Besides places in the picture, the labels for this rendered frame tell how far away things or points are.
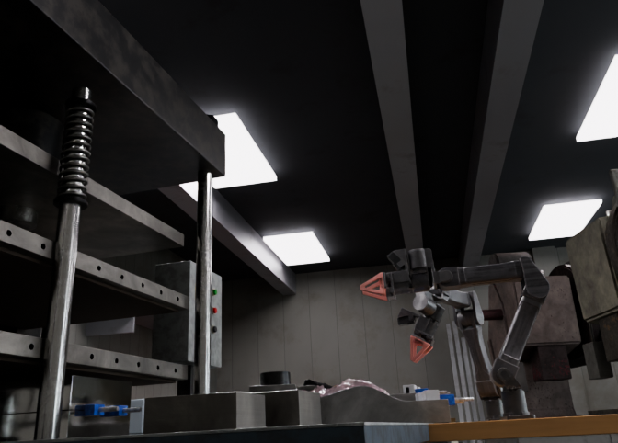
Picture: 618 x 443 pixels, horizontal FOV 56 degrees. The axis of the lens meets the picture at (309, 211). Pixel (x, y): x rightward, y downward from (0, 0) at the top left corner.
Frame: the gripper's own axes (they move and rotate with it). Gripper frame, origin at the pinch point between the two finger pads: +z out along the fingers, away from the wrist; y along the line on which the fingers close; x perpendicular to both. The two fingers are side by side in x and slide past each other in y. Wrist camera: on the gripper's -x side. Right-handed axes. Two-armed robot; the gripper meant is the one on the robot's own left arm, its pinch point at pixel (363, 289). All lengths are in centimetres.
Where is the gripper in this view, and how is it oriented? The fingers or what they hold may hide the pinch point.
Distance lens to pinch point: 181.8
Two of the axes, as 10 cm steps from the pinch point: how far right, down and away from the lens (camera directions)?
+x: 0.8, 9.3, -3.6
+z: -9.8, 1.4, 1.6
